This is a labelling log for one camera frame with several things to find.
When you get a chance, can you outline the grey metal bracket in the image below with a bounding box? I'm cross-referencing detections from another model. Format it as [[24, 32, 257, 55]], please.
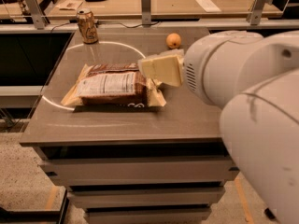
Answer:
[[246, 0, 268, 25], [141, 0, 151, 26], [25, 0, 48, 30]]

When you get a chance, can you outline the grey metal bracket centre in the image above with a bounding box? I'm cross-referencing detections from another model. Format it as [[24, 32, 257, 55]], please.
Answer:
[[141, 0, 151, 26]]

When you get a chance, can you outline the black cable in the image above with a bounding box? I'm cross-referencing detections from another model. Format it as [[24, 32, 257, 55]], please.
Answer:
[[50, 19, 162, 33]]

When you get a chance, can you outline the white paper note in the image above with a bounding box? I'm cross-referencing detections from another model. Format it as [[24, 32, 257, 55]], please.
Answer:
[[196, 0, 221, 12]]

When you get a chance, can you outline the small paper card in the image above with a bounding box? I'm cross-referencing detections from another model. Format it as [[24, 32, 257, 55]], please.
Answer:
[[57, 0, 82, 10]]

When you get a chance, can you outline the black chair base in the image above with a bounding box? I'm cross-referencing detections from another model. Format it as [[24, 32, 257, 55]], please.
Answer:
[[264, 208, 276, 220]]

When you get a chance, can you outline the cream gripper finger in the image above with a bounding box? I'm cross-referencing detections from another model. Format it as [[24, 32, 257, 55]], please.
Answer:
[[158, 49, 184, 57], [137, 55, 178, 87]]

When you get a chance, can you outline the grey metal bracket right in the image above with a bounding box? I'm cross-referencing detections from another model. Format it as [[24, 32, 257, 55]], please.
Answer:
[[246, 0, 268, 25]]

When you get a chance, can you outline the brown chip bag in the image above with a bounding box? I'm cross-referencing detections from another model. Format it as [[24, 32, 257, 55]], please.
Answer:
[[62, 63, 166, 107]]

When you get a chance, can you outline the orange fruit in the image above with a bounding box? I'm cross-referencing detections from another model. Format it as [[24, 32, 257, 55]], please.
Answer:
[[166, 33, 181, 49]]

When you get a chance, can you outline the grey drawer cabinet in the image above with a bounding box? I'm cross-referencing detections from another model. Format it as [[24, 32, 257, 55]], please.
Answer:
[[20, 25, 238, 224]]

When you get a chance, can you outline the orange soda can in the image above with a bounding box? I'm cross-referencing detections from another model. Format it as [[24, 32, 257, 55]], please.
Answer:
[[77, 8, 98, 44]]

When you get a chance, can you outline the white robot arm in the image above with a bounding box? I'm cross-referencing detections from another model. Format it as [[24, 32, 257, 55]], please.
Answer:
[[138, 31, 299, 224]]

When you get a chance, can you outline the grey metal bracket left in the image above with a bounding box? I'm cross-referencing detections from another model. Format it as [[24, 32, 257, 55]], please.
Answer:
[[25, 0, 48, 30]]

